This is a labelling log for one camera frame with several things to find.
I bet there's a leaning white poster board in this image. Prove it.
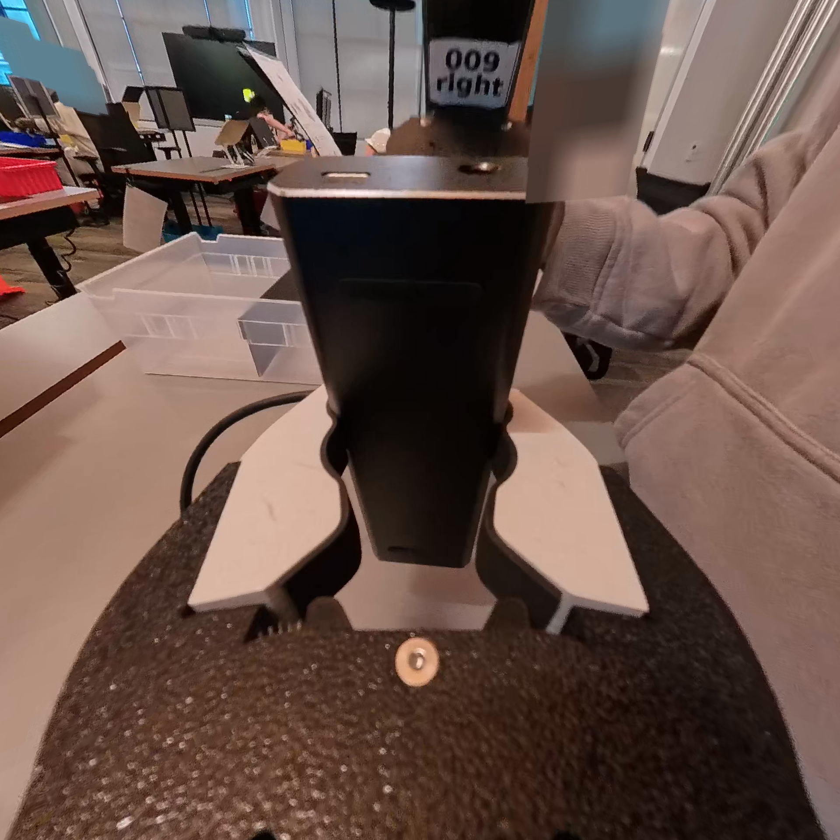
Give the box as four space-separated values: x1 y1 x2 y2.
244 45 343 158

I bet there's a black stand panel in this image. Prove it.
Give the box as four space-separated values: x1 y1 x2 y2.
142 86 197 160

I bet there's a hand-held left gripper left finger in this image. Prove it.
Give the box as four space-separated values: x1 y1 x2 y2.
187 387 363 614

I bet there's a clear plastic bin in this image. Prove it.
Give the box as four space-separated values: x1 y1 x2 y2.
77 231 324 386

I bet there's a person's right forearm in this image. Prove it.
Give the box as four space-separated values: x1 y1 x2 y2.
530 121 840 353

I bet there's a black cable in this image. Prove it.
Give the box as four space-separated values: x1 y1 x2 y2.
179 390 317 514

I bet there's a wooden desk with clear stands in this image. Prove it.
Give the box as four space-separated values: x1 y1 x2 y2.
111 155 284 236

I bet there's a light blue partition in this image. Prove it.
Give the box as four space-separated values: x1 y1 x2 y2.
0 16 109 117

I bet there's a dark grey usb hub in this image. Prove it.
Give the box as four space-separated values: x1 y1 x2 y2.
267 155 555 569

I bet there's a red plastic bin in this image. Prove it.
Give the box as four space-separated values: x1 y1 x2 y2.
0 157 65 203

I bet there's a brown top desk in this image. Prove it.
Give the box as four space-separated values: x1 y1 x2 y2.
0 186 101 301

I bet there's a large black monitor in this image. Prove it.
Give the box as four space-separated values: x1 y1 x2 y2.
162 26 287 123

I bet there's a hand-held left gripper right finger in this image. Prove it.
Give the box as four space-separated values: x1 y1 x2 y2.
480 387 651 635

